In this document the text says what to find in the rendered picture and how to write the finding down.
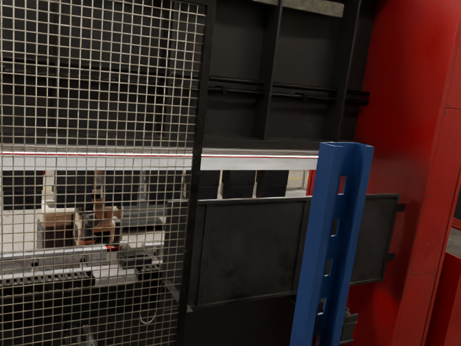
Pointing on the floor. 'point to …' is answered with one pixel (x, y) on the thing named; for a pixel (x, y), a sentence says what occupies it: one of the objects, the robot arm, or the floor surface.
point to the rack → (331, 241)
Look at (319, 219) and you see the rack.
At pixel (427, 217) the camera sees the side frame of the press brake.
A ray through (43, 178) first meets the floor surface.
